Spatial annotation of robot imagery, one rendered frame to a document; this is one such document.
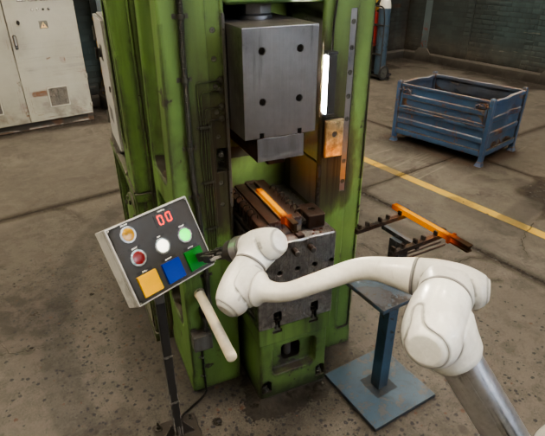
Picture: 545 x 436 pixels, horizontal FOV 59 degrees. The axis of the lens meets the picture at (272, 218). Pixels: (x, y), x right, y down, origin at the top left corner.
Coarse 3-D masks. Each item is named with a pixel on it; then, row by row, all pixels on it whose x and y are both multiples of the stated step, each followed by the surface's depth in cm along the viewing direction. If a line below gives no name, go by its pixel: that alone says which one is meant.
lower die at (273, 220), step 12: (252, 180) 239; (264, 180) 240; (240, 192) 229; (252, 192) 229; (276, 192) 228; (240, 204) 220; (252, 204) 218; (264, 204) 218; (288, 204) 217; (252, 216) 210; (264, 216) 207; (276, 216) 207; (300, 216) 208; (300, 228) 211
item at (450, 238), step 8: (400, 208) 219; (408, 216) 215; (416, 216) 212; (424, 224) 208; (432, 224) 206; (440, 232) 201; (448, 232) 200; (448, 240) 197; (456, 240) 194; (464, 240) 193; (464, 248) 193
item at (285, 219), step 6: (258, 192) 226; (264, 192) 224; (264, 198) 220; (270, 198) 219; (270, 204) 215; (276, 204) 214; (276, 210) 209; (282, 210) 208; (282, 216) 202; (288, 216) 201; (282, 222) 203; (288, 222) 201; (294, 222) 197; (288, 228) 201; (294, 228) 197
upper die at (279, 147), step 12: (300, 132) 190; (240, 144) 201; (252, 144) 189; (264, 144) 185; (276, 144) 187; (288, 144) 189; (300, 144) 192; (252, 156) 191; (264, 156) 187; (276, 156) 189; (288, 156) 192
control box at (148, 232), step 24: (144, 216) 166; (192, 216) 178; (120, 240) 159; (144, 240) 164; (168, 240) 170; (192, 240) 177; (120, 264) 157; (144, 264) 163; (120, 288) 163; (168, 288) 167
